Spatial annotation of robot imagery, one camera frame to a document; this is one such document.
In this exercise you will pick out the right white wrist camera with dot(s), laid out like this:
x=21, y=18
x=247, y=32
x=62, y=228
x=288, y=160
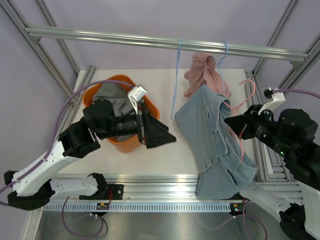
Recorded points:
x=274, y=99

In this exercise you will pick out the aluminium hanging rail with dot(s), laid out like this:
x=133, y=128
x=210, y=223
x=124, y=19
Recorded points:
x=261, y=52

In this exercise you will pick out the aluminium frame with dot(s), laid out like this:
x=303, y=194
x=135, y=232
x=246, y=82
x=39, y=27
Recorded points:
x=36, y=81

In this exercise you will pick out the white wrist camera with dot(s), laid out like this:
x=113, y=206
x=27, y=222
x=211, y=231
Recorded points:
x=274, y=99
x=136, y=93

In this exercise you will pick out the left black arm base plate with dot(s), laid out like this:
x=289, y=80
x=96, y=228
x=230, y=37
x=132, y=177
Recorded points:
x=112, y=191

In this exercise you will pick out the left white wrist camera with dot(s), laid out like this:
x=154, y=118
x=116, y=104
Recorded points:
x=136, y=93

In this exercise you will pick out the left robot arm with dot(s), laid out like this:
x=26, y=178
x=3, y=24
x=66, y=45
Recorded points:
x=36, y=185

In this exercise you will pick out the pink skirt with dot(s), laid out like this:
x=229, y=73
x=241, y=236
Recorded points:
x=202, y=72

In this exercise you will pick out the grey skirt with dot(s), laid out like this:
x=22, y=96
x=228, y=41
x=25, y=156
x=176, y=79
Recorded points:
x=115, y=100

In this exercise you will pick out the light blue denim skirt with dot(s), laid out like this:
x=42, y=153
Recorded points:
x=224, y=169

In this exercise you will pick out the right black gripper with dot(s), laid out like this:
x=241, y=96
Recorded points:
x=242, y=124

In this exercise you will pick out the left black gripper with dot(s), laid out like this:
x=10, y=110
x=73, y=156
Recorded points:
x=151, y=132

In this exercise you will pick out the white slotted cable duct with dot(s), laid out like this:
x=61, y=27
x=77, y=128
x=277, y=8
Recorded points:
x=141, y=207

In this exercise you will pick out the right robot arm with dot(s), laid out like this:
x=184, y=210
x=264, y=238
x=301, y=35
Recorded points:
x=291, y=137

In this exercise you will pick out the orange plastic basket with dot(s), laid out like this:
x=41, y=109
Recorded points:
x=132, y=143

